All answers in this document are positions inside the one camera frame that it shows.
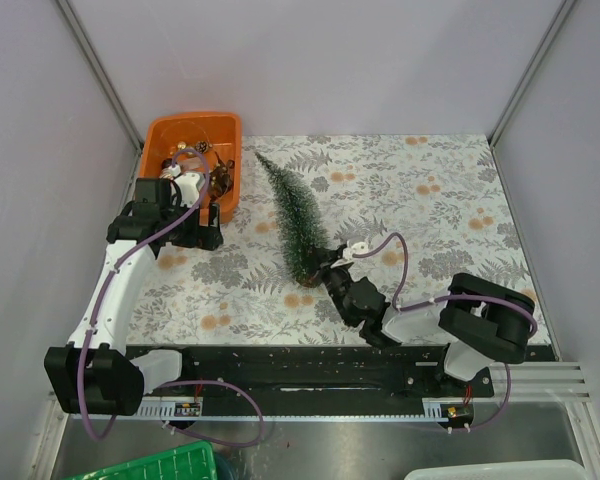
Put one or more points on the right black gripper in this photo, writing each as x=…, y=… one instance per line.
x=331, y=263

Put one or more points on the small green christmas tree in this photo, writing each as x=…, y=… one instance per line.
x=301, y=230

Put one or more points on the white plastic container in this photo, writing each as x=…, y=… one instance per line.
x=519, y=470

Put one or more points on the green plastic crate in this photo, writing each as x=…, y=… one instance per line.
x=191, y=461

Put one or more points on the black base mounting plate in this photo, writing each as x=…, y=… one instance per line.
x=321, y=372

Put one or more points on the white slotted cable duct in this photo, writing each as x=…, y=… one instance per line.
x=292, y=409

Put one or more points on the brown leaf decoration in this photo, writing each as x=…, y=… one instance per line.
x=221, y=178

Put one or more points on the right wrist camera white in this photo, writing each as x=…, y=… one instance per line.
x=353, y=249

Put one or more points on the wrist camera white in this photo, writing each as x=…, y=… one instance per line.
x=185, y=186
x=353, y=249

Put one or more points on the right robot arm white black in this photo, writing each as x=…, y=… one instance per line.
x=488, y=323

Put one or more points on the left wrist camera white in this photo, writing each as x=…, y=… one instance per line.
x=185, y=186

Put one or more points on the floral patterned table mat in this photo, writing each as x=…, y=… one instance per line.
x=430, y=206

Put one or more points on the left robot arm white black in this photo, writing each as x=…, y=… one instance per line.
x=92, y=373

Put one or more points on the small gold ornament cluster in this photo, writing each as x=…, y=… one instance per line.
x=201, y=147

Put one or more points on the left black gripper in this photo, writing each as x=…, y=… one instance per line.
x=204, y=237

